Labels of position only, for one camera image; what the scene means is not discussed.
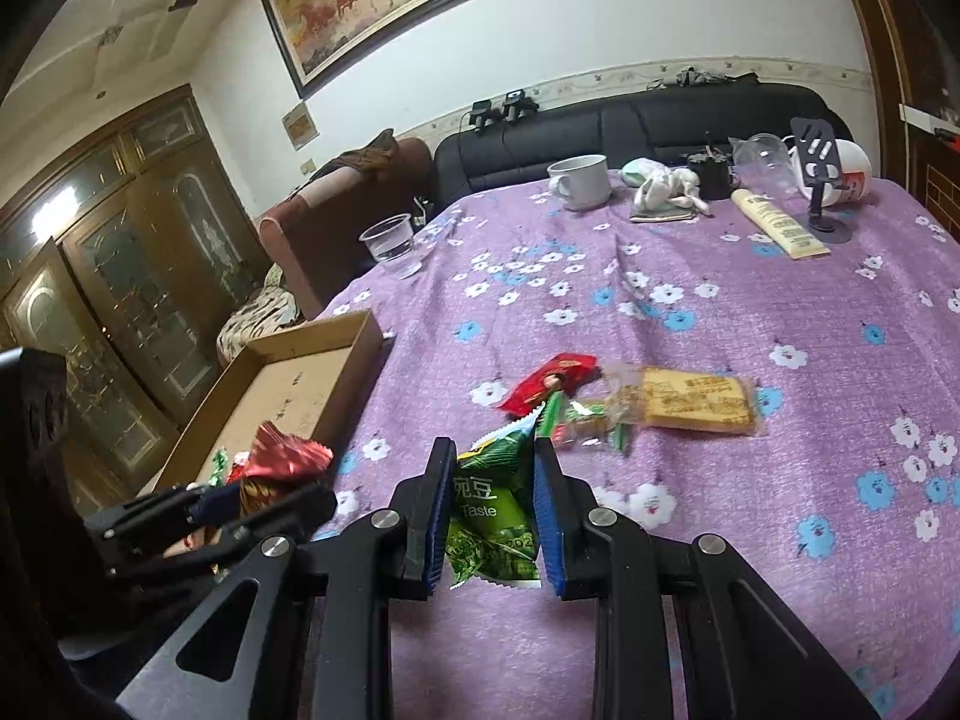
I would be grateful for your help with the green pea snack packet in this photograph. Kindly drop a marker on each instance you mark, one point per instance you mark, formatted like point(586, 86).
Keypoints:
point(491, 510)

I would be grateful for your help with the maroon armchair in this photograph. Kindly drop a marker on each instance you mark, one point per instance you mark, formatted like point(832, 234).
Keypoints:
point(330, 225)

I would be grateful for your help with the grey phone stand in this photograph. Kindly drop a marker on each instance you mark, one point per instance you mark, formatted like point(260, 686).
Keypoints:
point(814, 146)

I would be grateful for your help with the green round snack packet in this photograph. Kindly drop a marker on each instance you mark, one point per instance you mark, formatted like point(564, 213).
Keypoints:
point(218, 465)

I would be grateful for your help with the small wall picture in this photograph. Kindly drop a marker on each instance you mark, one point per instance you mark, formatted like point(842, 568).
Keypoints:
point(300, 125)

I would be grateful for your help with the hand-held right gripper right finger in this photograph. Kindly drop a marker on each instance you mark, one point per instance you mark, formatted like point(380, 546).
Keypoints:
point(547, 525)

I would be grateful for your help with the clear biscuit packet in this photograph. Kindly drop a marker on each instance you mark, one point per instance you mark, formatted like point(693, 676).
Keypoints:
point(690, 401)

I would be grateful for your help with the black camera device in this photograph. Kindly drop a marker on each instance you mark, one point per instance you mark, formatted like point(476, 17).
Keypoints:
point(480, 114)
point(517, 105)

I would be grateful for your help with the brown cloth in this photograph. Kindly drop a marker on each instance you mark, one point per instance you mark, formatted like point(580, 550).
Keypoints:
point(367, 157)

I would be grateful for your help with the shiny red snack packet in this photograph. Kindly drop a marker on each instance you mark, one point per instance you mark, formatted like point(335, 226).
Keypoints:
point(285, 457)

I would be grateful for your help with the white crumpled cloth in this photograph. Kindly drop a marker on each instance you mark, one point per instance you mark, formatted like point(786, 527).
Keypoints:
point(667, 191)

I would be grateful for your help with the wooden cabinet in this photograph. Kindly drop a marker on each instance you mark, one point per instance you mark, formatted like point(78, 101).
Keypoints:
point(135, 277)

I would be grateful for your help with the white jar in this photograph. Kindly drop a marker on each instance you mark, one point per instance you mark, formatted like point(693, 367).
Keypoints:
point(855, 165)

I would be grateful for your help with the green white small packet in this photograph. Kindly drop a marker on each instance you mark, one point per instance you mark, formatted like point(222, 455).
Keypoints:
point(592, 424)

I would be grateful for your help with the brown cardboard box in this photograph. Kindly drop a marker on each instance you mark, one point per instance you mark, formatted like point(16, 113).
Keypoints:
point(300, 382)

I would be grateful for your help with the framed horse painting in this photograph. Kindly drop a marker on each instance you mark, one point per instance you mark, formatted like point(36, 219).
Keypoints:
point(390, 0)

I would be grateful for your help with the cream tube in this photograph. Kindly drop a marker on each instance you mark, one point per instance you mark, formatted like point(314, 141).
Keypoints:
point(780, 223)

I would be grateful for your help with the wooden door frame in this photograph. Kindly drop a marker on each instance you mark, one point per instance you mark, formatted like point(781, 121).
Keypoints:
point(892, 30)

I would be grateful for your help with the pale green cloth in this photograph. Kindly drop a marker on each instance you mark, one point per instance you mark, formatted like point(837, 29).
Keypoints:
point(639, 169)

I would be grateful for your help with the white mug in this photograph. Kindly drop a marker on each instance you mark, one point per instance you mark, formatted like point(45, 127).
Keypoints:
point(581, 184)

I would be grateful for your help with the purple floral tablecloth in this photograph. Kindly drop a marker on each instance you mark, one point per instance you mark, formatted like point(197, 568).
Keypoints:
point(750, 315)

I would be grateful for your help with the black cup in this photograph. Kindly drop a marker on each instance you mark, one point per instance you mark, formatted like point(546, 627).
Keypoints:
point(712, 176)

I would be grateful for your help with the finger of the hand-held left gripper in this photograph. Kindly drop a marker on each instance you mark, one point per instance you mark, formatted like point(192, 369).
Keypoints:
point(247, 538)
point(150, 511)

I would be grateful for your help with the clear plastic cup with water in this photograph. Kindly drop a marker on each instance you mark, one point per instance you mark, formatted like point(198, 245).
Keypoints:
point(391, 244)

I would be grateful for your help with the black leather sofa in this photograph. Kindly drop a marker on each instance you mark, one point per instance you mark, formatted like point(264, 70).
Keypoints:
point(622, 120)

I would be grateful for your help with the floral blanket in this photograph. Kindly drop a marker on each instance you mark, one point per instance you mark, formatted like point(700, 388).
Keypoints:
point(259, 322)

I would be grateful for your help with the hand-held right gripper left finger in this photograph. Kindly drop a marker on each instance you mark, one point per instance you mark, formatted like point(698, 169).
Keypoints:
point(442, 517)

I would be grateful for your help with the red picture snack packet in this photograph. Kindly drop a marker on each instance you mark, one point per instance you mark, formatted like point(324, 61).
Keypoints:
point(551, 382)

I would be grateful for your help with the empty clear plastic cup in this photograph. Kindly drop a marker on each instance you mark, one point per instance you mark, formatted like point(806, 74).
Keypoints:
point(761, 157)

